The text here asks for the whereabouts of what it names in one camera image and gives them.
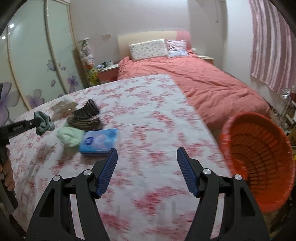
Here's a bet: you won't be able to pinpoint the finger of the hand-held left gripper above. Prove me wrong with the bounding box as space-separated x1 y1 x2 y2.
33 112 42 128

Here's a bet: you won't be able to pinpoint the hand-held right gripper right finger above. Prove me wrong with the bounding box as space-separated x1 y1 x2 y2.
176 146 271 241

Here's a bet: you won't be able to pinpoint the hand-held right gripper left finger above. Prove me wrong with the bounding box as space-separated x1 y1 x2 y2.
25 148 118 241

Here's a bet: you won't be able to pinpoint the grey-green cloth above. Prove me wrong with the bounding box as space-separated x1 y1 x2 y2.
35 111 55 136

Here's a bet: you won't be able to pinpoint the orange plastic laundry basket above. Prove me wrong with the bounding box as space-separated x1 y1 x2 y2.
218 112 295 214

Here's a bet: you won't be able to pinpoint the person's left hand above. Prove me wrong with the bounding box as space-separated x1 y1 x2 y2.
0 148 16 192

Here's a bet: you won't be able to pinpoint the white crumpled tissue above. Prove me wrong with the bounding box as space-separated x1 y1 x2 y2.
50 96 78 121

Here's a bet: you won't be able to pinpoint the blue tissue pack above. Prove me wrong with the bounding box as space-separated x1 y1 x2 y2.
79 128 119 154

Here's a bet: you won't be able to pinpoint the light green cloth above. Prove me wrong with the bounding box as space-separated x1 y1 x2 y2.
57 127 85 148

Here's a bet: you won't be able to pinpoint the brown ribbed cloth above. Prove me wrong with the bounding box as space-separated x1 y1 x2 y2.
67 115 104 131

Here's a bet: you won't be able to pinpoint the dark floral cloth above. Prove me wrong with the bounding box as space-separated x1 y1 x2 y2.
79 98 100 118

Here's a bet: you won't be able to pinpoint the glass door flower wardrobe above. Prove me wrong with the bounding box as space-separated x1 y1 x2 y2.
0 0 85 130

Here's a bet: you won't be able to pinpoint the pink floral tablecloth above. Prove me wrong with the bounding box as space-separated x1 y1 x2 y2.
5 74 233 241

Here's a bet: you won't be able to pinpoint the yellow plush toy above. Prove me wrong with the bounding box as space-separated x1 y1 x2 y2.
88 67 100 86

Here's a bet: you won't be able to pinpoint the hanging plush toys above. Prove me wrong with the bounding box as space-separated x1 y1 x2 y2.
79 38 96 67

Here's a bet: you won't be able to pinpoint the pink nightstand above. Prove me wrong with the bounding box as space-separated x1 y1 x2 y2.
97 64 119 84
196 54 215 65

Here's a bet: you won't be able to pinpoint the bed with pink duvet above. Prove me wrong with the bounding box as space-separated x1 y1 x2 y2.
117 50 271 137

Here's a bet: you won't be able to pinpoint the pink striped pillow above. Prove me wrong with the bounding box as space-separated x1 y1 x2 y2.
165 40 189 58

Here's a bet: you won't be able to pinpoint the white floral pillow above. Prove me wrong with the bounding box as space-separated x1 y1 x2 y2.
129 39 169 62

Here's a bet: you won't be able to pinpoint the cream and pink headboard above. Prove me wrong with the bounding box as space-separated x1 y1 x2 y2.
117 31 192 58

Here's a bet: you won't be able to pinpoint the pink satin curtain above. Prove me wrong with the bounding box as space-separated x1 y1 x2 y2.
248 0 296 94

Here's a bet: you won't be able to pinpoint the white wire rack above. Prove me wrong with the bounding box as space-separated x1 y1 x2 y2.
269 89 292 130

